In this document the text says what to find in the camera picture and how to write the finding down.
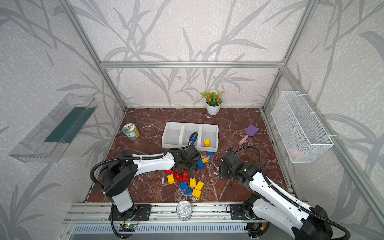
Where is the narrow red lego brick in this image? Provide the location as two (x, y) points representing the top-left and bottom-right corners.
(182, 171), (188, 182)

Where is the blue sloped lego brick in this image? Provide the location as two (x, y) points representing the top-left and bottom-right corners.
(197, 160), (205, 170)

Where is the long red lego brick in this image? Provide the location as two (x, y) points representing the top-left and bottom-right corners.
(173, 172), (184, 183)

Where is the yellow lego brick bottom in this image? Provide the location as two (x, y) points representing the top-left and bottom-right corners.
(192, 189), (202, 199)

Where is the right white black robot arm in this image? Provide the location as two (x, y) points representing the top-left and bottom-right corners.
(220, 149), (351, 240)

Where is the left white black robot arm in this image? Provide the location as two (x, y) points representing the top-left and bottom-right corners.
(90, 144), (201, 214)

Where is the blue lego brick near bin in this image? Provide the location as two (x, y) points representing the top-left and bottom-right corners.
(191, 135), (197, 144)

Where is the blue lego brick lower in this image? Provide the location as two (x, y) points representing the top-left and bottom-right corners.
(178, 182), (188, 191)

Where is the yellow long lego brick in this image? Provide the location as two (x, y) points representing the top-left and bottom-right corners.
(195, 181), (204, 191)

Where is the white three-compartment bin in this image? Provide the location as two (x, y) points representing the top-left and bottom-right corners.
(161, 121), (220, 153)

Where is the purple toy shovel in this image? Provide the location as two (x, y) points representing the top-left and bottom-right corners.
(239, 125), (259, 146)

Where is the silver round knob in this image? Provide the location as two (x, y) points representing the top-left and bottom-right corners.
(176, 201), (193, 221)

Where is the green label tin can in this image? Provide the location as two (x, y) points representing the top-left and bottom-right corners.
(122, 123), (139, 140)

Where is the potted green plant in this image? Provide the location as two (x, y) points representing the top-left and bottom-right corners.
(201, 89), (224, 116)

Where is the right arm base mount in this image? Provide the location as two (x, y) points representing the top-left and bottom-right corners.
(226, 204), (267, 222)

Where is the aluminium front rail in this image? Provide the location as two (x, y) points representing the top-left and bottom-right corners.
(61, 201), (316, 224)

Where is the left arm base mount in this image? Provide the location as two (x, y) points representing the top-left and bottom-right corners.
(109, 204), (152, 221)

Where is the white wire basket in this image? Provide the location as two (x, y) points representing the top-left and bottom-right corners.
(271, 91), (334, 164)

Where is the clear plastic wall shelf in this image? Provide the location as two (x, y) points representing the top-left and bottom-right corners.
(9, 94), (98, 163)

